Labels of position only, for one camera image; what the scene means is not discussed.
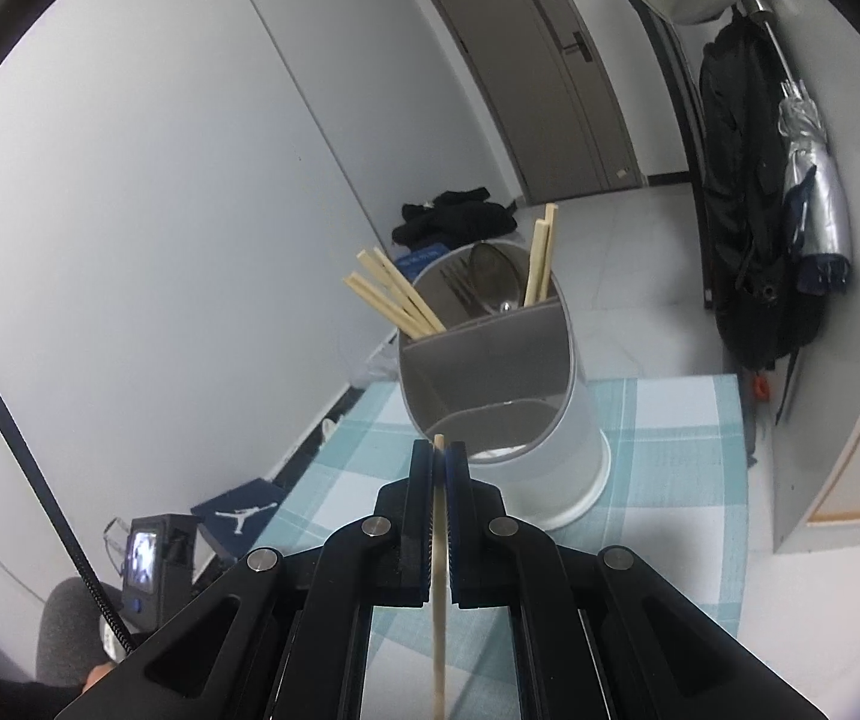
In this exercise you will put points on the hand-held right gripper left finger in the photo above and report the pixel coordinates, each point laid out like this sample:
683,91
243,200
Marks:
421,540

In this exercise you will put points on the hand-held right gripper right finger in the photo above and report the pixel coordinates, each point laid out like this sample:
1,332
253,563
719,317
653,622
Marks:
461,540

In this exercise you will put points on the wooden chopstick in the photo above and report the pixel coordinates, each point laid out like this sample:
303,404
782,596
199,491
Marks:
397,305
441,652
400,275
535,270
400,292
400,319
548,255

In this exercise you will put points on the white utensil holder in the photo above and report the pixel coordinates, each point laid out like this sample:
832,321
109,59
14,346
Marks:
550,465

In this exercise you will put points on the silver spoon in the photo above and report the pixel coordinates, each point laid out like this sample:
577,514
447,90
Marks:
493,274

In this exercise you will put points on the person's left hand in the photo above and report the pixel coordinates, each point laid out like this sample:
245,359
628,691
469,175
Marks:
102,677

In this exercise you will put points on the navy shoe box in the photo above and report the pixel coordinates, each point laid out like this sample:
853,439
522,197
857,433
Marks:
235,517

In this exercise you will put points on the person's grey trouser leg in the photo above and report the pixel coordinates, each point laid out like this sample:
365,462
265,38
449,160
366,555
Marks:
69,630

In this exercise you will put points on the teal checked tablecloth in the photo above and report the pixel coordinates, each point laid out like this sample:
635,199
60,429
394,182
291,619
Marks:
662,465

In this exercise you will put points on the blue cardboard box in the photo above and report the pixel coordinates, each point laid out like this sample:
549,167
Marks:
418,259

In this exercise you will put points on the black clothes pile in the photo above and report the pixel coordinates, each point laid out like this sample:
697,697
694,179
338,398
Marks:
460,217

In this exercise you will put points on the black backpack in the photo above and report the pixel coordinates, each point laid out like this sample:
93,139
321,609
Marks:
745,202

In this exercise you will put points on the grey door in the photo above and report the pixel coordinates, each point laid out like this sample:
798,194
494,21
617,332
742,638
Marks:
535,90

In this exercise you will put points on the silver navy folded umbrella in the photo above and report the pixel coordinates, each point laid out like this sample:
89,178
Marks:
820,202

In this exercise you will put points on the black sliding door frame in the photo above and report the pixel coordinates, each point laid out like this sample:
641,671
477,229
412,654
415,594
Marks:
673,75

